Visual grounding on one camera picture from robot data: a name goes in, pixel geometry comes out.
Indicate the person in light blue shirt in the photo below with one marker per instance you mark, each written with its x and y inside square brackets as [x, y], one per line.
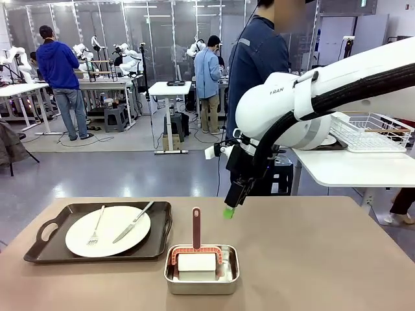
[206, 71]

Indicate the person in blue hoodie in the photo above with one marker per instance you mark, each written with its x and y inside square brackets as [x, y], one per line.
[58, 64]

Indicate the white standing desk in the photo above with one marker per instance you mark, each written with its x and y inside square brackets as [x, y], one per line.
[170, 88]

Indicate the long white background table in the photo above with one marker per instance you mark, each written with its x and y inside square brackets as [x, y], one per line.
[103, 85]

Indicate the white side table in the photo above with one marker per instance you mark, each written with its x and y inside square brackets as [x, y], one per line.
[356, 169]

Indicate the white background work table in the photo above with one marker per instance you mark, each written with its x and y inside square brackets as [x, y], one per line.
[19, 89]

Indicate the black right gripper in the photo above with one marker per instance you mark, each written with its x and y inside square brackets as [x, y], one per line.
[241, 162]

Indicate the white plate in dark tray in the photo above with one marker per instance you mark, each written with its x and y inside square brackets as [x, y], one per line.
[330, 140]

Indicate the dark brown serving tray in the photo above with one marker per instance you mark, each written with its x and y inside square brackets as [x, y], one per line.
[48, 253]

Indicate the black plastic crate stool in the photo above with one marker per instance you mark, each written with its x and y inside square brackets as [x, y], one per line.
[282, 181]

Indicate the cardboard box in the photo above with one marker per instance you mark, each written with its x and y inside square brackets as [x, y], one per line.
[172, 142]

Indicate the person in dark trousers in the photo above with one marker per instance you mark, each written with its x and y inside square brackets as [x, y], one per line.
[403, 201]

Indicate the silver table knife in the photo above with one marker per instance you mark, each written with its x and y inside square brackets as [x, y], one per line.
[124, 234]

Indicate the person in denim jacket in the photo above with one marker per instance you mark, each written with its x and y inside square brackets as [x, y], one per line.
[256, 55]

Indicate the large white dinner plate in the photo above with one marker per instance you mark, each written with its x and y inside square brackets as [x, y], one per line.
[107, 240]

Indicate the silver fork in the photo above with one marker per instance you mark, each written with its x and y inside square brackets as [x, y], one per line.
[94, 240]

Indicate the black pole stand with light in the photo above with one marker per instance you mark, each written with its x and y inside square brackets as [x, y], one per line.
[348, 48]

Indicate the chair with grey jacket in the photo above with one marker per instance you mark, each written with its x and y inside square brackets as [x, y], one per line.
[9, 145]

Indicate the grey plastic step stool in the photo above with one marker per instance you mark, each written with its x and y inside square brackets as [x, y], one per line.
[115, 118]

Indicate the rectangular metal tin tray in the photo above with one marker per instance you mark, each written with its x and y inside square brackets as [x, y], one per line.
[201, 287]

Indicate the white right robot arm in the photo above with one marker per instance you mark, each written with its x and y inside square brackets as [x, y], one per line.
[275, 108]

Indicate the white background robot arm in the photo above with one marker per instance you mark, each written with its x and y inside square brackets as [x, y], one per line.
[129, 63]
[19, 61]
[81, 52]
[194, 48]

